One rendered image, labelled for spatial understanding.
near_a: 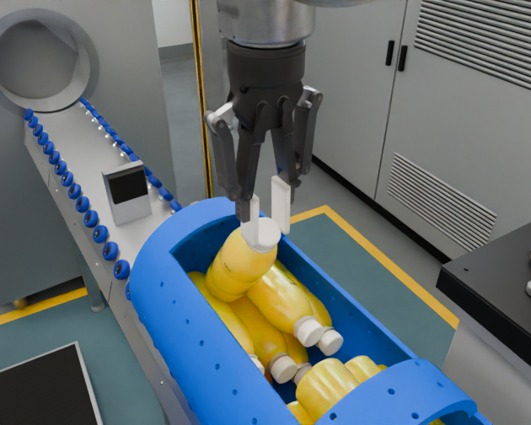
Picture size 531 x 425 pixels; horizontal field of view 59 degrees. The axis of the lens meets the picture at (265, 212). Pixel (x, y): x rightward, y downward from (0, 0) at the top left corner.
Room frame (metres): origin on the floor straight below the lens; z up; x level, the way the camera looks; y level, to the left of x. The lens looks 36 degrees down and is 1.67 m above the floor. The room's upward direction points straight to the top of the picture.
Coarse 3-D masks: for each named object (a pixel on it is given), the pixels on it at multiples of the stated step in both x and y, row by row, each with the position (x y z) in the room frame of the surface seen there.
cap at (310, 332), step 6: (306, 324) 0.46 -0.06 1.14; (312, 324) 0.46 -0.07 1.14; (318, 324) 0.47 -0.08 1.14; (300, 330) 0.46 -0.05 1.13; (306, 330) 0.45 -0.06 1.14; (312, 330) 0.45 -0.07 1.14; (318, 330) 0.46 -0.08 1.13; (300, 336) 0.45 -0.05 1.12; (306, 336) 0.45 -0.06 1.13; (312, 336) 0.45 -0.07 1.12; (318, 336) 0.46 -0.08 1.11; (306, 342) 0.45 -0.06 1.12; (312, 342) 0.45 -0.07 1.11
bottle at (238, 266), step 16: (240, 240) 0.46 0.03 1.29; (224, 256) 0.47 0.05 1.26; (240, 256) 0.45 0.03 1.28; (256, 256) 0.45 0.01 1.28; (272, 256) 0.46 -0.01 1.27; (208, 272) 0.53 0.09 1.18; (224, 272) 0.48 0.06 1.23; (240, 272) 0.45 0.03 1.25; (256, 272) 0.45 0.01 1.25; (208, 288) 0.52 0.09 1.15; (224, 288) 0.49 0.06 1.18; (240, 288) 0.48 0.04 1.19
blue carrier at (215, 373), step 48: (192, 240) 0.62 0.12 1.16; (288, 240) 0.65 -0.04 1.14; (144, 288) 0.52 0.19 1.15; (192, 288) 0.47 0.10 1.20; (336, 288) 0.53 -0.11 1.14; (192, 336) 0.41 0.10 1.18; (384, 336) 0.45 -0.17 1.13; (192, 384) 0.37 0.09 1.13; (240, 384) 0.33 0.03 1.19; (288, 384) 0.48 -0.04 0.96; (384, 384) 0.30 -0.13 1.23; (432, 384) 0.31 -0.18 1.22
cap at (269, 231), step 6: (264, 222) 0.46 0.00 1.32; (270, 222) 0.47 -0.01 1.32; (264, 228) 0.46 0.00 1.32; (270, 228) 0.46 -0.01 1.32; (276, 228) 0.46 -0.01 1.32; (264, 234) 0.45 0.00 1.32; (270, 234) 0.45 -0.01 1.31; (276, 234) 0.45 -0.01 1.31; (264, 240) 0.44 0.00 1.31; (270, 240) 0.44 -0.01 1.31; (276, 240) 0.45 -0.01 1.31; (258, 246) 0.44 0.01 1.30; (264, 246) 0.44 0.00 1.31; (270, 246) 0.44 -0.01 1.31
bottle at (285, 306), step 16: (272, 272) 0.55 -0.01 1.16; (256, 288) 0.53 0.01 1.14; (272, 288) 0.52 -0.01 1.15; (288, 288) 0.52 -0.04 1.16; (256, 304) 0.52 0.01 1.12; (272, 304) 0.50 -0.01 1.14; (288, 304) 0.49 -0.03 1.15; (304, 304) 0.49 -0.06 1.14; (272, 320) 0.48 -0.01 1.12; (288, 320) 0.47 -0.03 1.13; (304, 320) 0.47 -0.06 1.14
